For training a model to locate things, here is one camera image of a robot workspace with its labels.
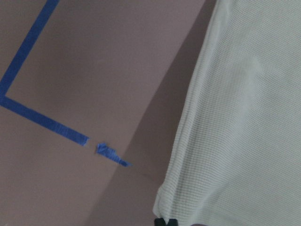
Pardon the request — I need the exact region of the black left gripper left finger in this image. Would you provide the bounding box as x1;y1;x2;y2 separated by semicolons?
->
154;218;166;226

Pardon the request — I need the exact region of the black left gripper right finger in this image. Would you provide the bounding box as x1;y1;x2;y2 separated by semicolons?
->
167;219;178;226

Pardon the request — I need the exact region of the sage green long-sleeve shirt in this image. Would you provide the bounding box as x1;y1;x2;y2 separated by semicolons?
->
153;0;301;226

